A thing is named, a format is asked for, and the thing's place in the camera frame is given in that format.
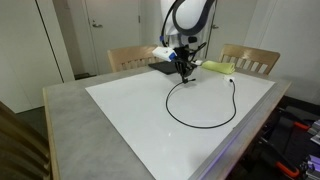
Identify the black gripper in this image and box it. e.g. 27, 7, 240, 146
173, 45, 198, 83

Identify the black charging cable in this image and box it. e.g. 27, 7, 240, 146
165, 78, 238, 130

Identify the flat black pad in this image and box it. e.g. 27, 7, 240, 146
147, 58, 198, 76

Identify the yellow-green folded cloth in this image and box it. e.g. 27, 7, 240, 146
200, 60, 236, 75

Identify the light wooden slat-back chair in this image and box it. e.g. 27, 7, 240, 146
0, 100, 54, 180
219, 43, 281, 76
106, 44, 160, 74

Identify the large white board sheet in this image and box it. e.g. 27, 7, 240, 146
85, 65, 276, 180

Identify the white door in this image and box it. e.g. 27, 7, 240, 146
204, 0, 258, 63
83, 0, 142, 76

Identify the aluminium extrusion bar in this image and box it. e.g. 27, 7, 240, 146
299, 154, 320, 180
307, 119, 320, 145

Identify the white wrist mount box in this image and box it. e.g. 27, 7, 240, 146
151, 46, 178, 62

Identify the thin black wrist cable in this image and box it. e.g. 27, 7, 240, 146
189, 40, 208, 64

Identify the thick black arm hose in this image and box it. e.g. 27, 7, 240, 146
159, 0, 178, 43

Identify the black clamp orange handle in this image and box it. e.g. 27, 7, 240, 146
259, 136, 301, 179
278, 113, 313, 133

